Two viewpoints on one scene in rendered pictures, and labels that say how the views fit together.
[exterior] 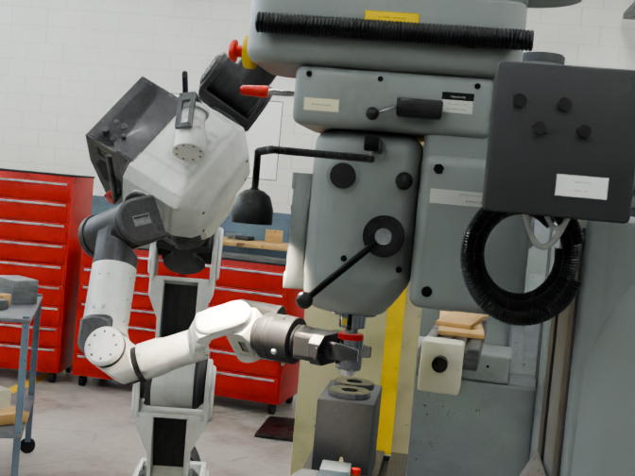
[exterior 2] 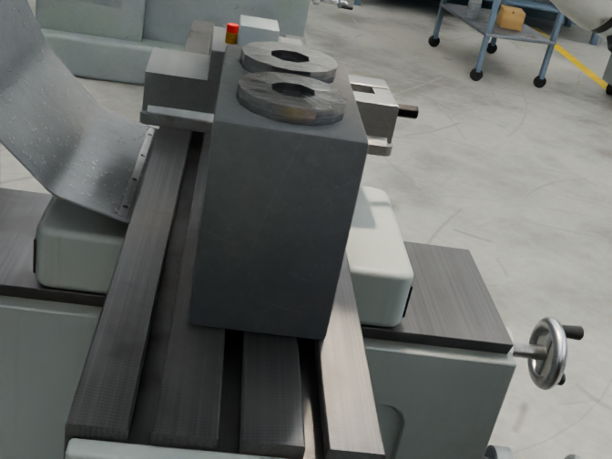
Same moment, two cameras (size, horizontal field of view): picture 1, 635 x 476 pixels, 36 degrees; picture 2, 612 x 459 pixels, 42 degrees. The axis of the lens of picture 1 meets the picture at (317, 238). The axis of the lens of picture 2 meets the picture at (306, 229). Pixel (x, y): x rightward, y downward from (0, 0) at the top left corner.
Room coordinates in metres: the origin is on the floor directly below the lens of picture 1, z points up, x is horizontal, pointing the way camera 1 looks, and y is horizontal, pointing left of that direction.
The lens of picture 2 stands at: (2.76, -0.25, 1.30)
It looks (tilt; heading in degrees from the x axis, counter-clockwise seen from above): 27 degrees down; 164
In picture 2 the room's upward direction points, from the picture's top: 11 degrees clockwise
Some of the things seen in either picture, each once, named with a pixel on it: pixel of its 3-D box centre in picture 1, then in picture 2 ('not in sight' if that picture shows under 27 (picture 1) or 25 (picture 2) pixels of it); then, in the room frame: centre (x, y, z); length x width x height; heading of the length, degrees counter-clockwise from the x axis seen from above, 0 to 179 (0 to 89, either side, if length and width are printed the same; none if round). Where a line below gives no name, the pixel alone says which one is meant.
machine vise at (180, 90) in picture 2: not in sight; (271, 85); (1.68, -0.04, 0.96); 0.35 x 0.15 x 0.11; 84
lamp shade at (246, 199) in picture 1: (253, 206); not in sight; (1.72, 0.12, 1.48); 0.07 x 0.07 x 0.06
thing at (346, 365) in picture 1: (349, 353); not in sight; (1.74, -0.08, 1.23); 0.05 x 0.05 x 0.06
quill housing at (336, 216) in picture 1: (364, 223); not in sight; (1.74, -0.08, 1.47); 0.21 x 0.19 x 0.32; 172
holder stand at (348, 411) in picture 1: (347, 430); (274, 176); (2.10, -0.10, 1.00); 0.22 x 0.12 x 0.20; 172
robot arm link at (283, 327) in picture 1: (305, 344); not in sight; (1.78, 0.00, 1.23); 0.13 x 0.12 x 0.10; 152
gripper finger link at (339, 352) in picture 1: (340, 352); not in sight; (1.71, -0.06, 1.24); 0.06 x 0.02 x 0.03; 62
